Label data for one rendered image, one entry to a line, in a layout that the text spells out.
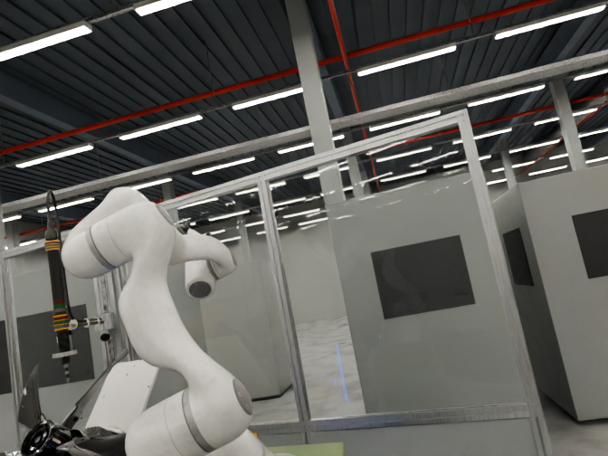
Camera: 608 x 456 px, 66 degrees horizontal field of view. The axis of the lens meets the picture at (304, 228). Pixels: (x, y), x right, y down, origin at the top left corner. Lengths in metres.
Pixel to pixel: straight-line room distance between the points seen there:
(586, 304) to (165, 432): 4.09
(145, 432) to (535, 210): 4.03
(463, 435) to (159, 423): 1.24
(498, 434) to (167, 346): 1.29
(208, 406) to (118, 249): 0.35
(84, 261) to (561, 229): 4.08
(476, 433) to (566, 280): 2.86
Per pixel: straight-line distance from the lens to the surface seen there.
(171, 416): 0.89
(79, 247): 1.01
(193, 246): 1.29
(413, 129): 1.86
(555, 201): 4.60
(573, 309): 4.60
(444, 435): 1.90
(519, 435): 1.87
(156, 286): 0.94
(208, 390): 0.86
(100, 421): 2.04
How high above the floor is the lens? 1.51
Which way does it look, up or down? 8 degrees up
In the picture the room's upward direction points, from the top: 11 degrees counter-clockwise
